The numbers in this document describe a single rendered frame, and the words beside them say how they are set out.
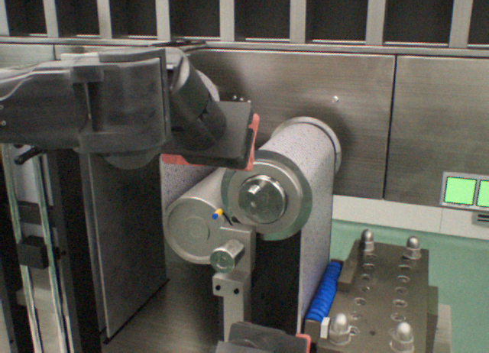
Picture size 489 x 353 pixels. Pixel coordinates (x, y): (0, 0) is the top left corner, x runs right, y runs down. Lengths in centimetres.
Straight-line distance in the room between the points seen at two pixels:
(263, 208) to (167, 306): 46
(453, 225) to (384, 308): 272
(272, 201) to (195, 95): 32
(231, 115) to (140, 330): 65
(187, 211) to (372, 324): 36
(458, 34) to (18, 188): 81
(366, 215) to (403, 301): 270
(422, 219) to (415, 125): 261
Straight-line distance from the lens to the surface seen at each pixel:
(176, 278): 125
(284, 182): 74
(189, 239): 85
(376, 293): 97
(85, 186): 96
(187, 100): 46
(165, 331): 108
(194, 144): 52
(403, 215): 361
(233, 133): 52
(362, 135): 105
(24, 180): 87
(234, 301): 82
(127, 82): 38
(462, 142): 104
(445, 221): 362
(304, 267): 82
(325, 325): 83
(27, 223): 90
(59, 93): 39
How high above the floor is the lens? 153
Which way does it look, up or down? 19 degrees down
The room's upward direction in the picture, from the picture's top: straight up
